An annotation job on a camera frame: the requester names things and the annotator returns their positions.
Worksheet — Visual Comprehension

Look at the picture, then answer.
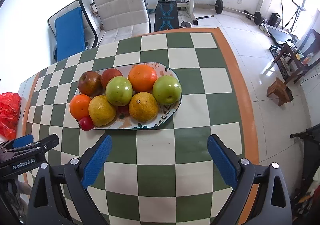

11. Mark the cherry tomato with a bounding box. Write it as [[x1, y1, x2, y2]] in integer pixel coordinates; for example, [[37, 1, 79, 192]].
[[78, 116, 94, 131]]

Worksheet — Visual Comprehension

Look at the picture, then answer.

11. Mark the yellow lemon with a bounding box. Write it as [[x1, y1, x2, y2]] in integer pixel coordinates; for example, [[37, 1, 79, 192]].
[[129, 92, 159, 122], [88, 95, 117, 127]]

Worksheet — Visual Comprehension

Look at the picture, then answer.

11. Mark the red apple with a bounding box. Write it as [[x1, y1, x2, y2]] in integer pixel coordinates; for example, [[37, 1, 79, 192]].
[[78, 71, 103, 97]]

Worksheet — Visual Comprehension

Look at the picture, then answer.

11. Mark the green apple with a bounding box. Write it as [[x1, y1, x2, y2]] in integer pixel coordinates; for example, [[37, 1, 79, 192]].
[[152, 75, 182, 106], [105, 76, 133, 106]]

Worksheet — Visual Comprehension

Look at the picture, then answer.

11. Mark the dark red orange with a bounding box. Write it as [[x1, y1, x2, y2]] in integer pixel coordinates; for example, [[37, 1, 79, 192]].
[[100, 68, 123, 88]]

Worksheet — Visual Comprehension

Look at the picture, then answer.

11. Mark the red plastic bag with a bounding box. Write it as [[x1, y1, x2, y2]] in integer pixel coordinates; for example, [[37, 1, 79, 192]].
[[0, 92, 21, 140]]

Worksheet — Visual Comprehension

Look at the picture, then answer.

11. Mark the floral oval plate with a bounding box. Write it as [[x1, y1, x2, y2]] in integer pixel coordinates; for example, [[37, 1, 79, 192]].
[[74, 61, 183, 130]]

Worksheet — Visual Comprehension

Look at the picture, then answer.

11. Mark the small wooden stool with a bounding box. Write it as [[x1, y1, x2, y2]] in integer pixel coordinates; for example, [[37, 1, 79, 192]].
[[266, 78, 293, 106]]

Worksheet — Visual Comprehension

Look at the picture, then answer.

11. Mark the white padded chair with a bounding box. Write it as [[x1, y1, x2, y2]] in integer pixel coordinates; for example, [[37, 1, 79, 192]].
[[93, 0, 151, 45]]

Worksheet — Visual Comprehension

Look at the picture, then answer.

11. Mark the floor barbell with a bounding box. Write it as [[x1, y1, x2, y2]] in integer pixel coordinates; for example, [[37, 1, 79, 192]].
[[214, 0, 267, 26]]

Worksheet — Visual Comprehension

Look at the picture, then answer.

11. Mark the black blue weight bench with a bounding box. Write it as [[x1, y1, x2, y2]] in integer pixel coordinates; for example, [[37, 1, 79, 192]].
[[153, 0, 180, 32]]

